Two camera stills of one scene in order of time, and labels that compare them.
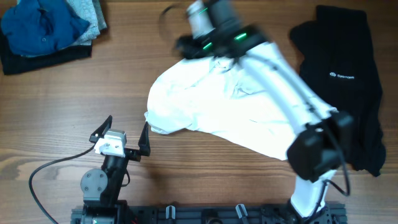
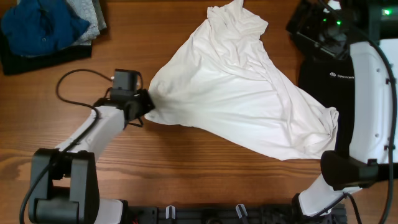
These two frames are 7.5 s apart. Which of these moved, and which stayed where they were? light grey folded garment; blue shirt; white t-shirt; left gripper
Moved: left gripper
Stayed: white t-shirt; light grey folded garment; blue shirt
